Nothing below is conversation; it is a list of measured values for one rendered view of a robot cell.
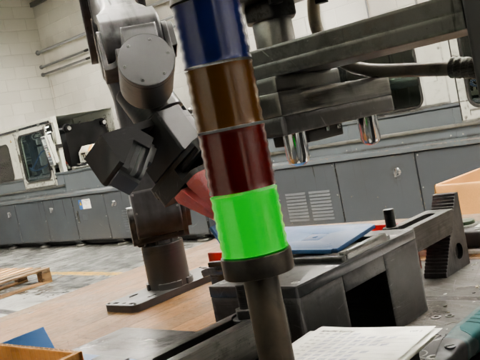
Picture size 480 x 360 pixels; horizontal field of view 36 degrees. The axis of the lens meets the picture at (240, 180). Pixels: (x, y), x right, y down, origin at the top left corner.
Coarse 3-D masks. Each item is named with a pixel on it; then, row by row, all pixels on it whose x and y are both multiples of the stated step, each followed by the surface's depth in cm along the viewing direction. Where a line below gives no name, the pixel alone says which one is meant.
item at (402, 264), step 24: (384, 264) 70; (408, 264) 73; (336, 288) 64; (360, 288) 72; (384, 288) 70; (408, 288) 72; (216, 312) 66; (288, 312) 60; (312, 312) 61; (336, 312) 63; (360, 312) 72; (384, 312) 71; (408, 312) 72
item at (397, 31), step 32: (288, 0) 67; (448, 0) 53; (256, 32) 68; (288, 32) 67; (320, 32) 61; (352, 32) 59; (384, 32) 57; (416, 32) 55; (448, 32) 54; (256, 64) 66; (288, 64) 63; (320, 64) 61; (288, 96) 61; (320, 96) 64; (352, 96) 68; (384, 96) 72; (224, 128) 65; (288, 128) 61; (320, 128) 68; (288, 160) 64
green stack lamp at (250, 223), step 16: (256, 192) 39; (272, 192) 40; (224, 208) 40; (240, 208) 39; (256, 208) 39; (272, 208) 40; (224, 224) 40; (240, 224) 39; (256, 224) 39; (272, 224) 40; (224, 240) 40; (240, 240) 39; (256, 240) 39; (272, 240) 40; (224, 256) 40; (240, 256) 40
